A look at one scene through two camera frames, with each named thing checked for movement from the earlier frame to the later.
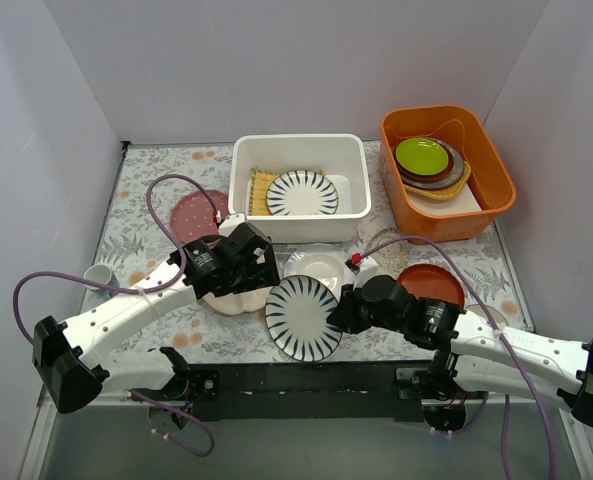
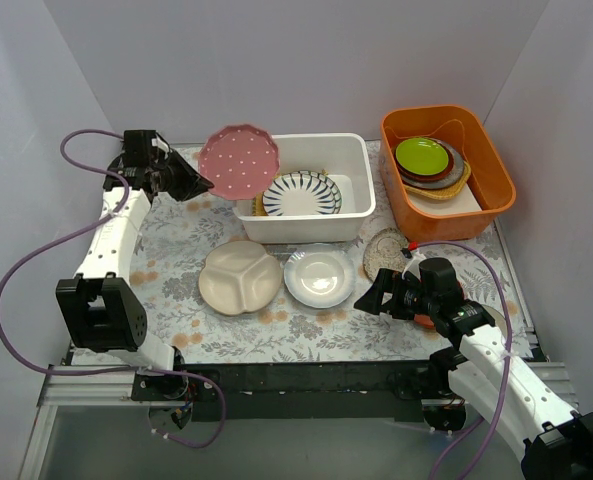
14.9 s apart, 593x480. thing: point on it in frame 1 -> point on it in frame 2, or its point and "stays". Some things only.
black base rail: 297,391 stays
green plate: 422,156 stays
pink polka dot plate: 193,215 -> 241,161
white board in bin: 461,201 stays
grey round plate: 454,177 stays
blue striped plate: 297,313 -> 302,193
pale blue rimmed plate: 323,261 stays
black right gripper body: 346,312 -> 387,292
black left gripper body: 264,268 -> 174,175
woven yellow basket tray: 446,192 stays
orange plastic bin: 457,126 stays
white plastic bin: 300,188 stays
